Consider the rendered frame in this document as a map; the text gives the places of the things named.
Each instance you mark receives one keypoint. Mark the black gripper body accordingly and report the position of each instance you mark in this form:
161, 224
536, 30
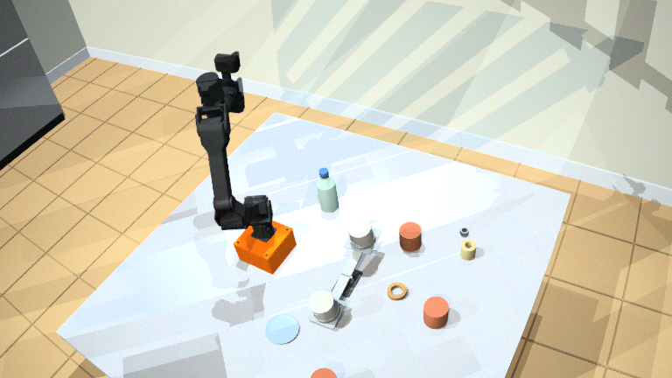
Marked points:
229, 64

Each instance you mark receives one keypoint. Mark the tan ring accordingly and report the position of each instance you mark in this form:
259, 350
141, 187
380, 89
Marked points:
397, 297

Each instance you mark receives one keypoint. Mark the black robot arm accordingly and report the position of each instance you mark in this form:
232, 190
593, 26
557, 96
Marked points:
231, 214

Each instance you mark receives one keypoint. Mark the orange cylinder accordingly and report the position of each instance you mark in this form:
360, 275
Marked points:
410, 236
435, 312
323, 372

